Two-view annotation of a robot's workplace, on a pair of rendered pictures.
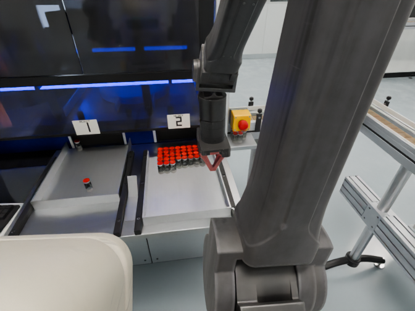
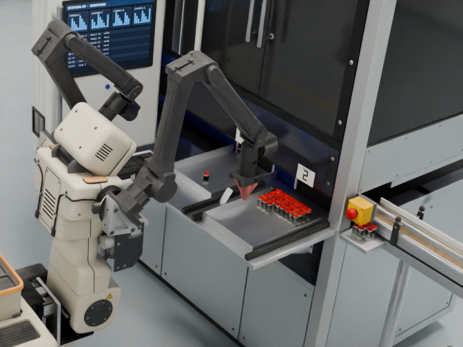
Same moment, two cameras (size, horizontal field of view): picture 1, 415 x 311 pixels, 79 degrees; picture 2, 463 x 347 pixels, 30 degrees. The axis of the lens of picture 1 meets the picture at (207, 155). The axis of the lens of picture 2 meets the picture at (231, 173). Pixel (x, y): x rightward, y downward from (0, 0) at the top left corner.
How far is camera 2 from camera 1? 242 cm
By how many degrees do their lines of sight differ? 45
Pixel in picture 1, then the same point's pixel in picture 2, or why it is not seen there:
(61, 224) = not seen: hidden behind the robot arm
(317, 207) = (159, 155)
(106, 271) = (125, 140)
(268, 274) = (151, 175)
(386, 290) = not seen: outside the picture
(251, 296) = (145, 175)
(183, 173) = (271, 218)
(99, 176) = (222, 180)
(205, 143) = (238, 172)
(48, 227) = not seen: hidden behind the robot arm
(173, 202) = (235, 224)
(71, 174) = (209, 168)
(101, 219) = (187, 201)
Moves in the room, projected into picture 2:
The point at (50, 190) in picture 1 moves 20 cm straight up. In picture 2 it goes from (187, 168) to (191, 122)
